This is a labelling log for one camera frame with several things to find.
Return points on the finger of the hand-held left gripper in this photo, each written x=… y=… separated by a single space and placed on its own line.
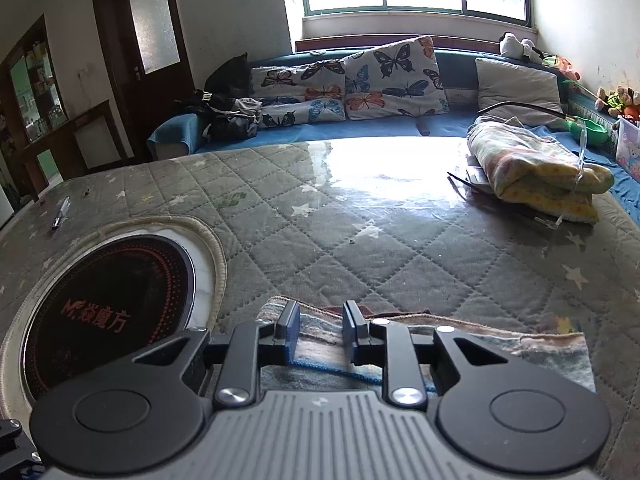
x=15 y=442

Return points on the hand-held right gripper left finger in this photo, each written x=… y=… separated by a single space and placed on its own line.
x=291 y=332

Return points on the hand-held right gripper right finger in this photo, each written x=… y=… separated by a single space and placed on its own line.
x=350 y=332

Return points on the striped blue beige garment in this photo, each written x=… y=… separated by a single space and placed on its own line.
x=550 y=355

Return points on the dark clothes pile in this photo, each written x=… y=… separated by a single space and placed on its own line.
x=225 y=117

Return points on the round black induction cooker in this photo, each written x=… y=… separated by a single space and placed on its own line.
x=110 y=290

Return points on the blue sofa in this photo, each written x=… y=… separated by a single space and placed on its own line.
x=380 y=130

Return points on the flat butterfly print cushion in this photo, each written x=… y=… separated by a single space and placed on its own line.
x=300 y=111

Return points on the folded yellow patterned blanket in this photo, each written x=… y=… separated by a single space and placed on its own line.
x=530 y=165

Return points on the wide butterfly print cushion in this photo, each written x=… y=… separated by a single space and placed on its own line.
x=300 y=77

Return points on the large butterfly print cushion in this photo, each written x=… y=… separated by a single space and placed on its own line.
x=395 y=80

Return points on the black bag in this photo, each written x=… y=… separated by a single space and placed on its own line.
x=227 y=77

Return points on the dark wooden desk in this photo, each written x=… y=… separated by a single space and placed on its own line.
x=85 y=125

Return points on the grey pillow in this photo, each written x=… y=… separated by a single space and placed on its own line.
x=520 y=85

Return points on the brown door with frosted glass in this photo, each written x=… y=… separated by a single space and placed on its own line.
x=120 y=85

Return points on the green plastic scoop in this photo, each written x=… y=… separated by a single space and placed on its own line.
x=592 y=132

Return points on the black white plush toy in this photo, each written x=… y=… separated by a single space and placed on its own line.
x=515 y=46

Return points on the wooden display cabinet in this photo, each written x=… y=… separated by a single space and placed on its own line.
x=15 y=110

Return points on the clear plastic storage box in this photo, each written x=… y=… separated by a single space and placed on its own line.
x=629 y=147

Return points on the pink plush toy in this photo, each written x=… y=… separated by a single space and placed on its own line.
x=562 y=66

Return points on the group of small bottles boxes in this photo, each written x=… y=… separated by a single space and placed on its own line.
x=42 y=85

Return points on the group of small plush toys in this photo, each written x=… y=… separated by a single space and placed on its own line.
x=620 y=99

